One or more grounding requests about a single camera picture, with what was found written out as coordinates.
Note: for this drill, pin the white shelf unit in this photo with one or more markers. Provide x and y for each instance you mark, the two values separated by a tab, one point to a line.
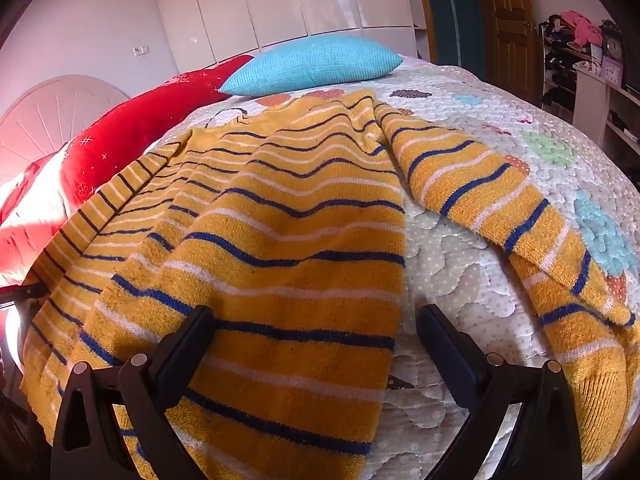
595	105

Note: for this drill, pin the glossy white wardrobe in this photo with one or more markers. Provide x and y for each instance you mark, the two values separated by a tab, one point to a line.
290	0

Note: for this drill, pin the brown wooden door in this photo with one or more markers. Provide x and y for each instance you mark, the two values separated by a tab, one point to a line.
510	25

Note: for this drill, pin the orange striped towel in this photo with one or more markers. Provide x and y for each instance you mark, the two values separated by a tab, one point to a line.
300	220

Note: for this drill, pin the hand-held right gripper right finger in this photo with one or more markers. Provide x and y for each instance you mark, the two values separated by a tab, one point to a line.
452	355

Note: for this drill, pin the white heart-patterned quilt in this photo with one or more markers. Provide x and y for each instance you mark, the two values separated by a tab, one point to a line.
450	270

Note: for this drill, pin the red pillow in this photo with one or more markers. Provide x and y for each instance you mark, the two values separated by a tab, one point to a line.
125	125

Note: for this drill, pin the wall socket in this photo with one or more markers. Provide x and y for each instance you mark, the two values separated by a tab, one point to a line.
142	50

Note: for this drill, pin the dark ornate clock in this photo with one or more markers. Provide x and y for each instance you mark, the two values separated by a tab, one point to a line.
612	42

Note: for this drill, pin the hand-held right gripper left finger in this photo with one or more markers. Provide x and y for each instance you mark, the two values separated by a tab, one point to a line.
186	352

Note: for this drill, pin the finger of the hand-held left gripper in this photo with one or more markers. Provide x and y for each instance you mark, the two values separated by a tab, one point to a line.
22	294

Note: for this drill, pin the pale round headboard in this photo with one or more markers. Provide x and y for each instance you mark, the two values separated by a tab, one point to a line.
55	110

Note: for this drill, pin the purple alarm clock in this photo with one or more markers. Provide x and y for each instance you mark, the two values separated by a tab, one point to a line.
611	70

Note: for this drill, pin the teal curtain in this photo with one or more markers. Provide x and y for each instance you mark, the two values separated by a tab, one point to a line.
450	10

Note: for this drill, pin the white shelf with clutter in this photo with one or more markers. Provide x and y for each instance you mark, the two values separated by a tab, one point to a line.
557	65

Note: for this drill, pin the blue pillow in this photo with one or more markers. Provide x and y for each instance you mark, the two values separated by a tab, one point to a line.
315	65

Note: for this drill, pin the pink cloth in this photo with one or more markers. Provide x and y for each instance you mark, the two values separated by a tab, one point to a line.
582	27

